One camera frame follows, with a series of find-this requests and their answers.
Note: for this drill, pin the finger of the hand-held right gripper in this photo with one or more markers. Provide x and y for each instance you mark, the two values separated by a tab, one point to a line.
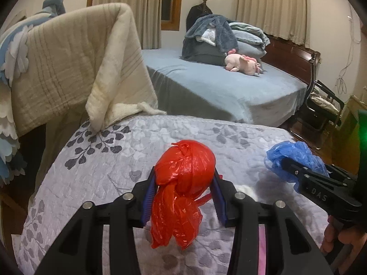
342	173
298	170

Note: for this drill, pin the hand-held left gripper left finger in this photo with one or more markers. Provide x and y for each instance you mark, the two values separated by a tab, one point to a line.
149	197

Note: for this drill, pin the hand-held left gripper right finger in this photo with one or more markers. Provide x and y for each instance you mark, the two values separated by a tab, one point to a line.
219	203

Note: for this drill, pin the blue plastic bag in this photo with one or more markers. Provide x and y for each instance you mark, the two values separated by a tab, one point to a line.
301	154

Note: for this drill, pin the red plastic bag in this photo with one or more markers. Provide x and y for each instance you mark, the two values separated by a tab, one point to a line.
183	177

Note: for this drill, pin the pink cloth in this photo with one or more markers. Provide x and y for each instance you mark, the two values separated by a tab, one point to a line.
263	243

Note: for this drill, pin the person's right hand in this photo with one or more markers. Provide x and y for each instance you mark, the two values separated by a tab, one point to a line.
329	237

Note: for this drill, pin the wooden cabinet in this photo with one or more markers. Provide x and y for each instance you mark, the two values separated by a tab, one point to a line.
351	131

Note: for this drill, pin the grey leaf-pattern quilt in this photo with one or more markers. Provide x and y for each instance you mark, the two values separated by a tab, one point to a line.
114	160

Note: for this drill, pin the black folding chair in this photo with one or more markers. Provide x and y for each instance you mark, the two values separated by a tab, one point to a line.
329	117

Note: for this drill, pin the chair cushion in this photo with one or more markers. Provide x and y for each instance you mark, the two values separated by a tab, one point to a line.
325	103

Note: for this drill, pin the bed with blue sheet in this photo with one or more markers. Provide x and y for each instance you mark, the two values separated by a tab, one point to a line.
223	94

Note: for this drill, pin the wooden headboard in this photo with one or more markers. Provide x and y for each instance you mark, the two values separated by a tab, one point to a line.
289	57

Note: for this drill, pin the pink plush toy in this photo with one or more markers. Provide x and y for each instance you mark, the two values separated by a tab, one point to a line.
240	63

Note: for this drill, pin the light blue folded quilts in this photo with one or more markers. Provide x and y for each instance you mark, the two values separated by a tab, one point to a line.
252	35

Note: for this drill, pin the grey pillow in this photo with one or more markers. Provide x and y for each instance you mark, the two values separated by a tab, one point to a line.
206	53

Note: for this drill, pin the blue white scalloped blanket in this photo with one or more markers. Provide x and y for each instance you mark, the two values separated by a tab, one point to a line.
11	137

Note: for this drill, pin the dark blue fleece blanket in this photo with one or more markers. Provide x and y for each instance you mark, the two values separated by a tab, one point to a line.
223	34

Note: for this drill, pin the beige striped blanket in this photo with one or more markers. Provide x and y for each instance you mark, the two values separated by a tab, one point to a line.
66	63

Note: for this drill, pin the beige curtain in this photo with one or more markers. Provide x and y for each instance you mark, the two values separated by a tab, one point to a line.
272	5
129	5

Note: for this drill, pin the wooden coat rack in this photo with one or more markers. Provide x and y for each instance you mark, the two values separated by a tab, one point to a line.
200	8

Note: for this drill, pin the wooden window frame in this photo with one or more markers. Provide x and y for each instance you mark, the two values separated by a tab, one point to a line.
172	20

